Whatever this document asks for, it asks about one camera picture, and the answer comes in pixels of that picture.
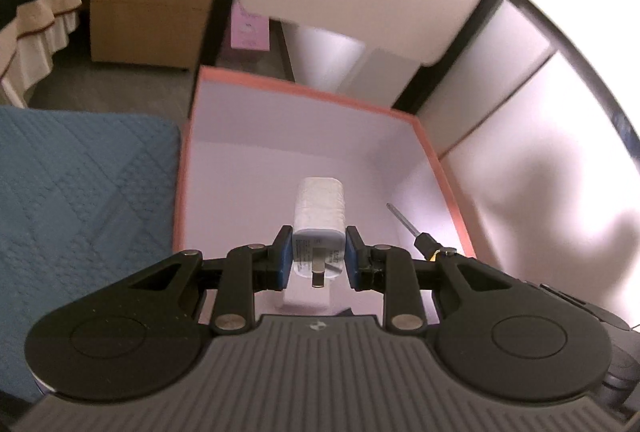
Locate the pink storage box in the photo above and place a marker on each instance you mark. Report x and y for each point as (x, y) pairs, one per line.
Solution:
(300, 147)

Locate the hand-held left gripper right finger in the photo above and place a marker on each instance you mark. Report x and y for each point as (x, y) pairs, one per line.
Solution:
(351, 257)

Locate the black curved metal bar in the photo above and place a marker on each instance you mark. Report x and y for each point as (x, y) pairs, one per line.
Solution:
(585, 62)

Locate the white charger plug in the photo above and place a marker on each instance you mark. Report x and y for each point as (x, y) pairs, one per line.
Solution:
(305, 302)
(320, 207)

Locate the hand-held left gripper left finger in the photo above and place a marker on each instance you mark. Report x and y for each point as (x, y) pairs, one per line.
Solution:
(283, 257)

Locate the striped bed cover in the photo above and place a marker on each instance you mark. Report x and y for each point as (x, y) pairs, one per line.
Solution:
(30, 12)

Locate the blue quilted blanket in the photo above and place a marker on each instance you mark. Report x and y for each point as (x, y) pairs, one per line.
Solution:
(75, 212)

